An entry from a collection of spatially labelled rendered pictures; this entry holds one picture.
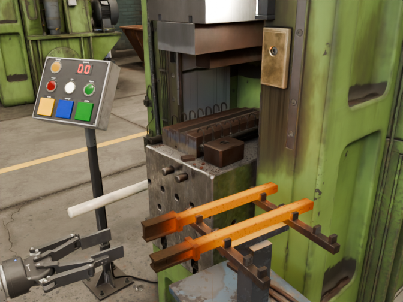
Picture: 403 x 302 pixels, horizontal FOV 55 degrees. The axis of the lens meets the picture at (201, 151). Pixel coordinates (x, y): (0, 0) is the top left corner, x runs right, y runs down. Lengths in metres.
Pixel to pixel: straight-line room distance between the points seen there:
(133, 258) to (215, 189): 1.25
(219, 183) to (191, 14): 0.53
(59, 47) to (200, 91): 4.61
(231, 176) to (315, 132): 0.31
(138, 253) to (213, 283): 1.30
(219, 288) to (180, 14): 0.84
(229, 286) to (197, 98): 0.81
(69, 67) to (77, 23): 4.47
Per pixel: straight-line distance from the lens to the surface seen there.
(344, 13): 1.12
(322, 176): 1.21
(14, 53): 6.11
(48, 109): 1.77
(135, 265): 2.35
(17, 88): 6.13
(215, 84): 1.70
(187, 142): 1.37
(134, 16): 10.56
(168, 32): 1.35
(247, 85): 1.76
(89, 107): 1.64
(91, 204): 1.70
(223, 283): 1.19
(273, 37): 1.19
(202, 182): 1.26
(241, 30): 1.39
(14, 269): 0.85
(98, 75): 1.67
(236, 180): 1.31
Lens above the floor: 1.44
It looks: 22 degrees down
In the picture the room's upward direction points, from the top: straight up
